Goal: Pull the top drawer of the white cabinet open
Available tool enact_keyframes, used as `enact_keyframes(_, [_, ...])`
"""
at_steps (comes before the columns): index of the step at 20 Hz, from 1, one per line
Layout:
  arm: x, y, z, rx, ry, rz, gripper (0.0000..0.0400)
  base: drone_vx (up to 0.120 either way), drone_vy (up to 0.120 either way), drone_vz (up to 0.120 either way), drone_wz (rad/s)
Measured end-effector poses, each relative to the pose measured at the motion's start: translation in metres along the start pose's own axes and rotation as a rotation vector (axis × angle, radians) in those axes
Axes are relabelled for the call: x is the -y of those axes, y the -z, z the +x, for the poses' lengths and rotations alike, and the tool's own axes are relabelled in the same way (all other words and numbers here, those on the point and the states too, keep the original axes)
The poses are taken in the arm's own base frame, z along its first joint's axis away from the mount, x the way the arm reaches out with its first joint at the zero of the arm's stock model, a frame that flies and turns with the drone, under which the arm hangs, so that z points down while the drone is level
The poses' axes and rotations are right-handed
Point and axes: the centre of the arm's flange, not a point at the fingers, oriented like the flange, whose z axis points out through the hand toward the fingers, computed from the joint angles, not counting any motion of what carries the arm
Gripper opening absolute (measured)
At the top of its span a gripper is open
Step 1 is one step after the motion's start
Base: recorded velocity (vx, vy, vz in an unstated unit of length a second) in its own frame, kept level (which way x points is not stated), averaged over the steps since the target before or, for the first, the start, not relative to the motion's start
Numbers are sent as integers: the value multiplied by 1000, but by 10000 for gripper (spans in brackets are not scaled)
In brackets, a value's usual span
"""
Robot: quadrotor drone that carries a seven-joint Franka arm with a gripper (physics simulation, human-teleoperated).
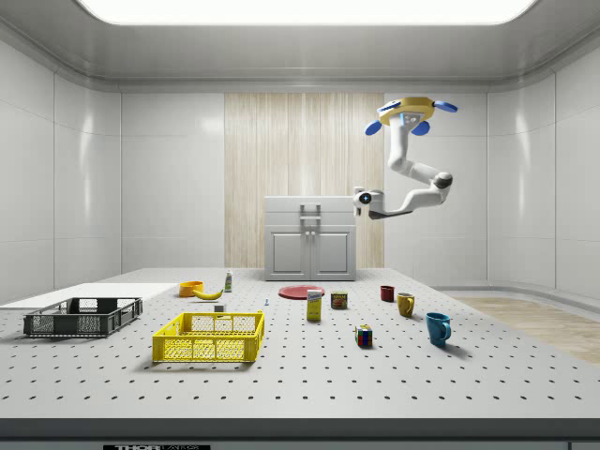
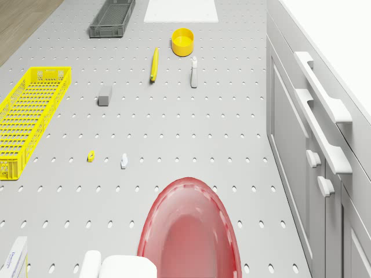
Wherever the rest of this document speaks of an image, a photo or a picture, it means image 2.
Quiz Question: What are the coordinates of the white spray bottle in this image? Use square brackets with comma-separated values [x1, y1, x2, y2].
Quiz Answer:
[190, 56, 198, 89]

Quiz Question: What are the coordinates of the banana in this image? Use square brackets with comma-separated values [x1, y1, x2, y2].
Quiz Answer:
[150, 47, 159, 83]

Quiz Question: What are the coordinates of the grey cube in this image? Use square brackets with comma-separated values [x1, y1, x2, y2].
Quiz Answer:
[97, 85, 113, 107]

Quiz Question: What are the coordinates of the red plate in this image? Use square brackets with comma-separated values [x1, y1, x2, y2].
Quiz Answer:
[137, 177, 243, 278]

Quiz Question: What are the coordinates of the yellow bowl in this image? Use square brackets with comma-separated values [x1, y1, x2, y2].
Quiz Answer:
[171, 27, 195, 57]

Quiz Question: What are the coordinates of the white cabinet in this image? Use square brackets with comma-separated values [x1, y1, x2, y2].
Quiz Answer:
[265, 0, 371, 278]

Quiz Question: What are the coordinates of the white board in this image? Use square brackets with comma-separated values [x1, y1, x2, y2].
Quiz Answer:
[143, 0, 220, 23]

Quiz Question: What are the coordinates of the dark grey basket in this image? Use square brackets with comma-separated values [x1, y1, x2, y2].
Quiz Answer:
[89, 0, 136, 39]

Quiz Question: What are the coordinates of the yellow basket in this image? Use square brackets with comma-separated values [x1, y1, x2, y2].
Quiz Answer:
[0, 66, 72, 181]

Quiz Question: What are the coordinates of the white printed box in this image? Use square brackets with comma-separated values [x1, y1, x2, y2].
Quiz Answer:
[0, 236, 30, 278]

